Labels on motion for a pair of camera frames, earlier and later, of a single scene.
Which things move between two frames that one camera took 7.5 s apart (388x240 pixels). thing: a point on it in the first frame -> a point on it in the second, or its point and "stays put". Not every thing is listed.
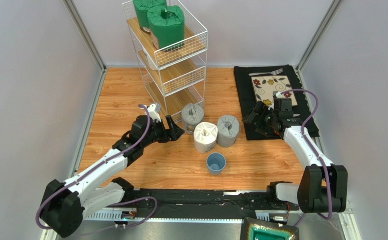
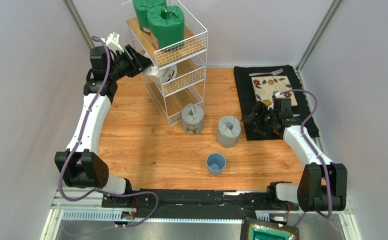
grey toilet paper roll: [228, 130] stays put
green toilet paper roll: [142, 7] stays put
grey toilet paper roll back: [192, 115] stays put
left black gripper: [177, 132] -> [144, 61]
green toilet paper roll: [167, 22] stays put
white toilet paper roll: [205, 135] -> [164, 75]
